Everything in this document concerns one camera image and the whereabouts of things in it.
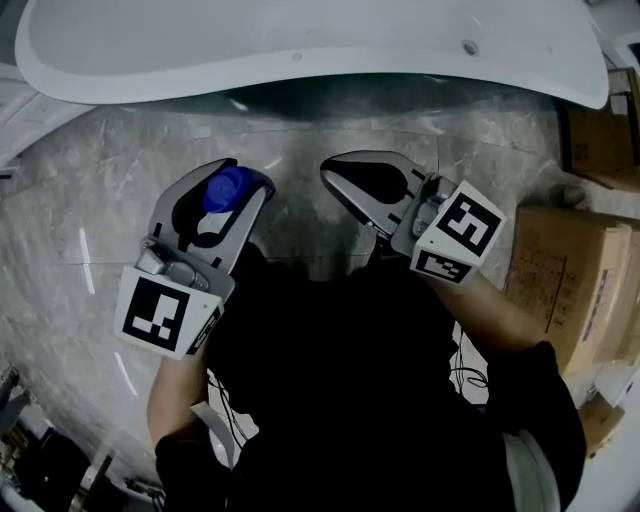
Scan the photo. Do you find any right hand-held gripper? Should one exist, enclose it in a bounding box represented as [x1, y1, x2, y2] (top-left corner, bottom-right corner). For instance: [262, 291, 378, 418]
[319, 149, 507, 286]

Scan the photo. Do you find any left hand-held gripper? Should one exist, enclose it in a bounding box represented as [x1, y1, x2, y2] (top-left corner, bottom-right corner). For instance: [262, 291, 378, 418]
[113, 158, 276, 361]

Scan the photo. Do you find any blue plastic object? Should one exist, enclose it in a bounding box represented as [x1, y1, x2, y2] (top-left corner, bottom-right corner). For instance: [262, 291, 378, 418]
[197, 166, 277, 237]

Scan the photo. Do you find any white oval bathtub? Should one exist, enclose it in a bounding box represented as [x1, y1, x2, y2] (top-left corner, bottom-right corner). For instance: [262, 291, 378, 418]
[13, 0, 610, 122]

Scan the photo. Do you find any person's left forearm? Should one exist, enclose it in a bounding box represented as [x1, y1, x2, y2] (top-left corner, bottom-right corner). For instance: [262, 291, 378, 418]
[146, 349, 211, 446]

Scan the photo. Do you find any person's right forearm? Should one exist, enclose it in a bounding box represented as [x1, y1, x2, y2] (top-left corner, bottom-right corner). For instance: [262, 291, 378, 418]
[424, 272, 551, 361]

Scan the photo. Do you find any person's black clothed body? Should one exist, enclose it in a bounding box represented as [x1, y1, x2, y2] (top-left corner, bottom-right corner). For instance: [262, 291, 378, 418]
[154, 239, 586, 512]

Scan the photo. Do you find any white vanity cabinet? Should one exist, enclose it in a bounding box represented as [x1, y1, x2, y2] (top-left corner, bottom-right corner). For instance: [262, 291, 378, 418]
[0, 62, 96, 169]

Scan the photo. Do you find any large taped cardboard box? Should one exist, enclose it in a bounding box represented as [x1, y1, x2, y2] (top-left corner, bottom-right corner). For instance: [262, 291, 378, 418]
[502, 204, 640, 379]

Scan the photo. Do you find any cardboard box with white label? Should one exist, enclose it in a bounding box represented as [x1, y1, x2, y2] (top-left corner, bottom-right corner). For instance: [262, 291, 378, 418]
[557, 67, 640, 194]

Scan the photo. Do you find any black case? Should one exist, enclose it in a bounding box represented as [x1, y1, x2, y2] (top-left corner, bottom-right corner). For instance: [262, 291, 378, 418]
[29, 427, 91, 496]

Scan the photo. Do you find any white small carton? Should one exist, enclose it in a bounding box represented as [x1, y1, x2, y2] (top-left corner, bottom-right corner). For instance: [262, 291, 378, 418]
[592, 362, 640, 409]

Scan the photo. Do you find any small cardboard box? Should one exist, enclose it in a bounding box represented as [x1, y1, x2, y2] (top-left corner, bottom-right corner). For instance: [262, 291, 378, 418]
[577, 389, 626, 460]

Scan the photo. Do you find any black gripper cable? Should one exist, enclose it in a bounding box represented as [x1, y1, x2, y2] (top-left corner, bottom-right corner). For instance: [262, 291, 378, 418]
[205, 367, 261, 451]
[447, 319, 490, 401]

